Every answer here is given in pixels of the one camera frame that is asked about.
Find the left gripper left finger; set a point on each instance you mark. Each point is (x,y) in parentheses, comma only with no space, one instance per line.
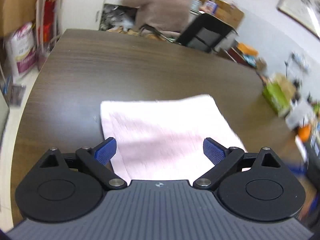
(93,161)

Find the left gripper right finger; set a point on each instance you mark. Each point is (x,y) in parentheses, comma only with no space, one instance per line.
(225,162)

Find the pink fluffy towel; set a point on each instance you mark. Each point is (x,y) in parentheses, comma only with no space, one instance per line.
(163,140)

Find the green box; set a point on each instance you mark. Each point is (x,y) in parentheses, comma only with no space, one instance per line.
(276,99)

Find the black office chair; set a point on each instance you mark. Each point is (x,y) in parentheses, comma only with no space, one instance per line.
(204,33)

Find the white pink printed bag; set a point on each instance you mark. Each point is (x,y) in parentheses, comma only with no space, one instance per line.
(21,51)

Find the white desk cabinet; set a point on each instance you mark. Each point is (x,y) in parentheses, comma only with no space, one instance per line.
(94,15)

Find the person in pink coat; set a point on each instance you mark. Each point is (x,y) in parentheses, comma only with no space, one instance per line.
(170,17)

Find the large cardboard box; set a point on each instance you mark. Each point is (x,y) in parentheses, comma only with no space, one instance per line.
(16,13)

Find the framed calligraphy on wall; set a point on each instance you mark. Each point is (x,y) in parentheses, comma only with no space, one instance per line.
(304,12)

